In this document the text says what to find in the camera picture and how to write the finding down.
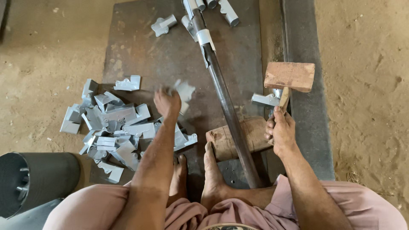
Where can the person's left hand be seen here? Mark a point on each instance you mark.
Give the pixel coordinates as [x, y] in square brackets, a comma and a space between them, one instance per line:
[167, 104]

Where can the person's right hand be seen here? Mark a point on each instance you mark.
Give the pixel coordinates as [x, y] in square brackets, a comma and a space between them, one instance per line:
[283, 131]

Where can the person's left fingers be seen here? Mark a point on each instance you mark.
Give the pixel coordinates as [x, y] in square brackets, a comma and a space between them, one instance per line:
[159, 95]

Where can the grey metal bracket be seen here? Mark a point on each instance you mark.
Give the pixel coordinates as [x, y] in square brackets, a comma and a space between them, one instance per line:
[184, 92]

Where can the wooden mallet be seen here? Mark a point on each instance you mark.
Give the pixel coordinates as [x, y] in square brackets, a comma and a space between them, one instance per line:
[289, 76]

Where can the pile of grey sheet-metal brackets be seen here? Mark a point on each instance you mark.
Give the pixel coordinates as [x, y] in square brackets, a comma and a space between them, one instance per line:
[118, 127]

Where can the long dark steel pipe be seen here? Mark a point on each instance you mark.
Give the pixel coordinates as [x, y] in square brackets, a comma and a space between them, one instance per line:
[228, 110]

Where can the grey sleeve wrapped round pipe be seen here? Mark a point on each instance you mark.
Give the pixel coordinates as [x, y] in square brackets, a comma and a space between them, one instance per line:
[205, 37]

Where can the person's left foot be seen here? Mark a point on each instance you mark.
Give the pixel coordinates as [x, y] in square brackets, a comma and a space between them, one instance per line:
[179, 179]

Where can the person's foot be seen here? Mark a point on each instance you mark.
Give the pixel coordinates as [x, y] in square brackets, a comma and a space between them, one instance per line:
[179, 179]
[213, 179]

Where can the person's right foot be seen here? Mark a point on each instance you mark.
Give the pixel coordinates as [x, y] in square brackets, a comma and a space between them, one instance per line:
[213, 179]

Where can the round wooden log block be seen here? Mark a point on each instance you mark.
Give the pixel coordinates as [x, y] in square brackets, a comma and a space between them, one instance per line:
[255, 135]

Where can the dark perforated steel plate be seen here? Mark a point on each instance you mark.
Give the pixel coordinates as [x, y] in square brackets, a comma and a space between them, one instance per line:
[235, 172]

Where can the person's pink cloth garment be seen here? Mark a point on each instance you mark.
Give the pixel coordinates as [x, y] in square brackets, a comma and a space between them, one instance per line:
[198, 214]

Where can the person's right lower leg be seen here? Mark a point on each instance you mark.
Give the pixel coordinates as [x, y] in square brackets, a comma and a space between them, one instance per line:
[251, 196]

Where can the grey steel floor beam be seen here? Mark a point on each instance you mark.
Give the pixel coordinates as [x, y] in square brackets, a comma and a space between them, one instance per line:
[303, 105]

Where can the dark metal drum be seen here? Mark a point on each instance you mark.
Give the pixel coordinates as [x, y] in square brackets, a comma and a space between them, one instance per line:
[38, 179]

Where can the grey metal sheet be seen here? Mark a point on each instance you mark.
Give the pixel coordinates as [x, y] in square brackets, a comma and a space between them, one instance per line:
[28, 218]

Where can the rusty steel base plate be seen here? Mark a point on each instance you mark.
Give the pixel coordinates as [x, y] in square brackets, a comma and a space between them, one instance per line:
[159, 54]

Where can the flat grey bracket with tube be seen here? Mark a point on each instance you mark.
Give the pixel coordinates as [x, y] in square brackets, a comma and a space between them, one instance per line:
[163, 25]

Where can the grey rolled bracket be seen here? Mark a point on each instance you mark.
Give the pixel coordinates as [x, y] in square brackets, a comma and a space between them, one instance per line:
[228, 12]
[200, 3]
[211, 3]
[265, 100]
[188, 26]

